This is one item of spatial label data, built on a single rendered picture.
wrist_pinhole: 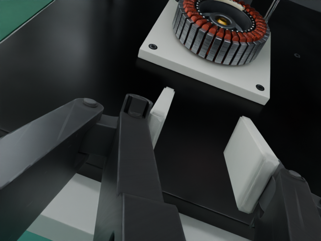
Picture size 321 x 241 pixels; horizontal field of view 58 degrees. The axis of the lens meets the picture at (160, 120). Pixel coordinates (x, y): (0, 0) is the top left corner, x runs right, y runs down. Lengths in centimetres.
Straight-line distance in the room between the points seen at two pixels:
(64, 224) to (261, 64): 28
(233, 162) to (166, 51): 18
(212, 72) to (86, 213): 19
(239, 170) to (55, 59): 22
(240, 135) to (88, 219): 13
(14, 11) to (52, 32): 8
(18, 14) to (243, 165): 33
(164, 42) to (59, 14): 13
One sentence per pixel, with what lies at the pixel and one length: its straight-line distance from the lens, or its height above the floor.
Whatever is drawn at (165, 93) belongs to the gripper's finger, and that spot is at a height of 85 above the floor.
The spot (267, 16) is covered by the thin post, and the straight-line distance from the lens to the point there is 44.
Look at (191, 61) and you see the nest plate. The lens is 33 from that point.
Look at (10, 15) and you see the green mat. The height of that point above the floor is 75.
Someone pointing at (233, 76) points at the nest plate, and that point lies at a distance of 33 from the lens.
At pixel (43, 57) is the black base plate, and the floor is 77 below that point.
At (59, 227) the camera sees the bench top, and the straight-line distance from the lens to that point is 25.
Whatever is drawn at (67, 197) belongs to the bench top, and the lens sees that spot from 24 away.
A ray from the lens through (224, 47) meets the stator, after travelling 32.
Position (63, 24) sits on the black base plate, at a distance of 36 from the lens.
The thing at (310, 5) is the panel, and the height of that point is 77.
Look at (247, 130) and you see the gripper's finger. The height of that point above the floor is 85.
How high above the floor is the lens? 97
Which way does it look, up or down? 47 degrees down
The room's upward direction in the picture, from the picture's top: 21 degrees clockwise
